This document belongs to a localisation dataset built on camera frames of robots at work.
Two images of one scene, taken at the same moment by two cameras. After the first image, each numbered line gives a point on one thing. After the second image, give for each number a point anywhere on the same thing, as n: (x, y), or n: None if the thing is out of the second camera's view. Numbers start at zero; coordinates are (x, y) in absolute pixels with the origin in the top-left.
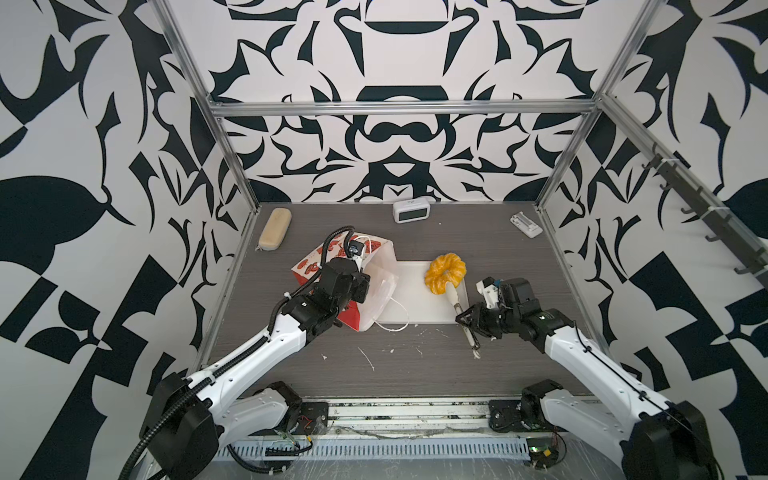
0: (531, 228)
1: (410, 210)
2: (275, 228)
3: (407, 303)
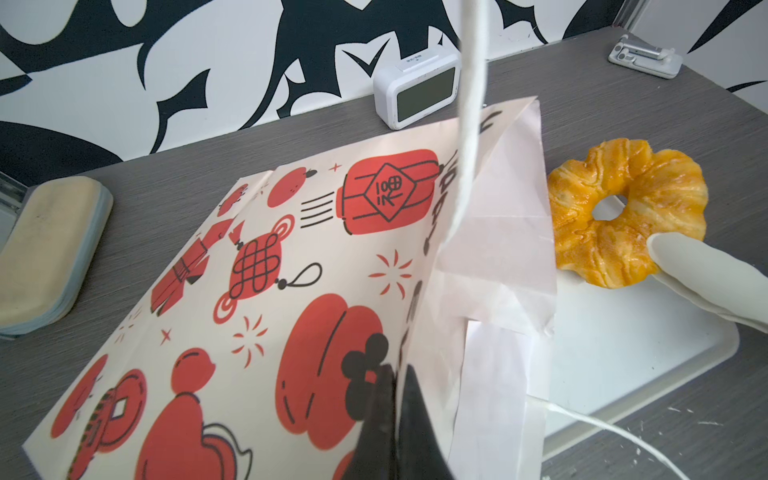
0: (665, 63)
1: (418, 88)
2: (48, 250)
3: (615, 349)
